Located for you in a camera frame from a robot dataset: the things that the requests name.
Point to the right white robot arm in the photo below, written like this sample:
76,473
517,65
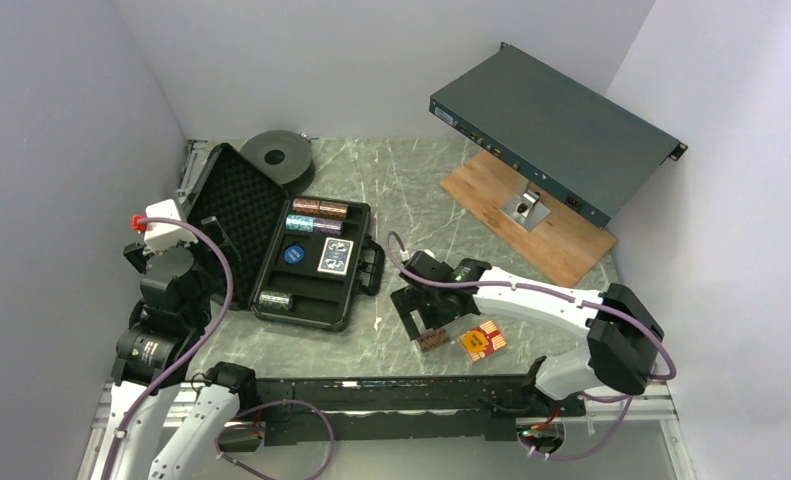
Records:
618,340

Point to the red yellow card box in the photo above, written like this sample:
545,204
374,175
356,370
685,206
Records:
482,341

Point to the red-brown poker chip stack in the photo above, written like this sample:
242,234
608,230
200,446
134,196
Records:
333,210

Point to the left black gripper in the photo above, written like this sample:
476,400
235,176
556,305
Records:
137,253

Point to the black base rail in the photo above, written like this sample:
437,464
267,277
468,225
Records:
296,410

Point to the blue playing card deck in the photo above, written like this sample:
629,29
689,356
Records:
335,257

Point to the black poker set case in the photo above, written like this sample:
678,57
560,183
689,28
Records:
252,208

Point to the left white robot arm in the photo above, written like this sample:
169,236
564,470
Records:
152,362

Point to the purple poker chip stack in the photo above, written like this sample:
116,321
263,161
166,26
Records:
328,226

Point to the dark teal network switch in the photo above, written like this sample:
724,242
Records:
581,148

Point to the dark brown poker chip stack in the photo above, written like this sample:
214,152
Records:
432,339

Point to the black filament spool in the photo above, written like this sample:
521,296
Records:
284,156

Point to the copper poker chip stack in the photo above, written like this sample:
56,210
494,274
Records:
306,206

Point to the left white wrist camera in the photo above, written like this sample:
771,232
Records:
158,236

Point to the blue white poker chip stack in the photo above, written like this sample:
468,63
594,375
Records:
300,223

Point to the blue dealer button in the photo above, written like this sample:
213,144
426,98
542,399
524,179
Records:
294,254

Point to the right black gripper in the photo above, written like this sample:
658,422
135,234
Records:
406,301

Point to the wooden board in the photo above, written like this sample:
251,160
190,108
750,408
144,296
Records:
564,247

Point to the metal bracket stand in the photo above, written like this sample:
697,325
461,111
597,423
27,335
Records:
526,209

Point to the grey-green poker chip stack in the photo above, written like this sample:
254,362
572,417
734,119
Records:
275,300

